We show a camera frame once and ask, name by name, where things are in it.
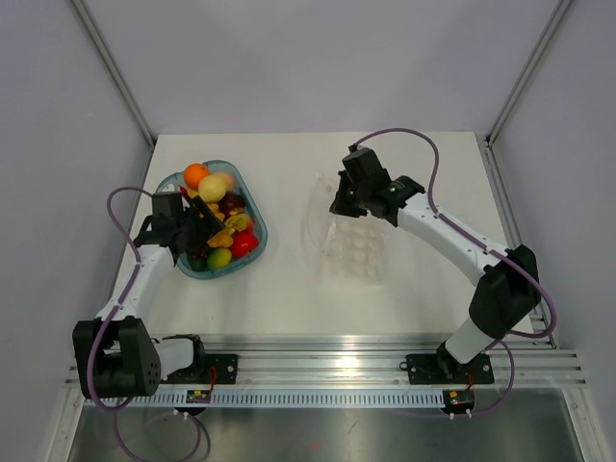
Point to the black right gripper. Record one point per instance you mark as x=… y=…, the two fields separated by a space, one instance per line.
x=340 y=206

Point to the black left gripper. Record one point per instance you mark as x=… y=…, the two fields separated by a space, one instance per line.
x=208 y=224

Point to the dark red grape bunch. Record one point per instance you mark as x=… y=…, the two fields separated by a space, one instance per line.
x=201 y=251

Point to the yellow ginger root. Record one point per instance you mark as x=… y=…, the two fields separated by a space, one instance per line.
x=222 y=239

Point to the clear dotted zip bag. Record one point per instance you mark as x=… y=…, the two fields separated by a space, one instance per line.
x=339 y=247

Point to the pale yellow pear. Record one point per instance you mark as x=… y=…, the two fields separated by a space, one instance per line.
x=212 y=188

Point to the orange fruit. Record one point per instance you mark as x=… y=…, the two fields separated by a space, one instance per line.
x=194 y=174

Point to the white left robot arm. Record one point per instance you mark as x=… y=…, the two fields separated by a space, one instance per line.
x=117 y=359

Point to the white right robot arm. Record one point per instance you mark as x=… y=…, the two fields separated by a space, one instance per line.
x=504 y=279

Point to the dark green avocado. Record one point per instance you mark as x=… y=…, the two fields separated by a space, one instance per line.
x=198 y=264

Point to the bright red apple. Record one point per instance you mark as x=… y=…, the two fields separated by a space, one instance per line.
x=244 y=243

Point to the dark red apple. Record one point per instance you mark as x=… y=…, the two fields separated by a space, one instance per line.
x=232 y=204

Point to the teal plastic fruit basket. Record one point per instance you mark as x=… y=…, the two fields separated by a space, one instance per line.
x=259 y=228

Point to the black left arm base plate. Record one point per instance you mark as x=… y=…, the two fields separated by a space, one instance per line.
x=220 y=368

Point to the aluminium table rail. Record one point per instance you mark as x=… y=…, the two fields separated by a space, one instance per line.
x=371 y=361

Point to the white slotted cable duct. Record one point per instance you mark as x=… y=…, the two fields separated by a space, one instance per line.
x=230 y=397

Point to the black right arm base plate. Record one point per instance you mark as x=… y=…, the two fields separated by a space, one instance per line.
x=441 y=369

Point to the left aluminium frame post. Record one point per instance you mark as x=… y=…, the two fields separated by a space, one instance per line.
x=106 y=57

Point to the aluminium frame post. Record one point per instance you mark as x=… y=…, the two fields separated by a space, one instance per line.
x=537 y=55
x=106 y=57

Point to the right aluminium frame post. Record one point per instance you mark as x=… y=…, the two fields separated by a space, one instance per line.
x=537 y=55

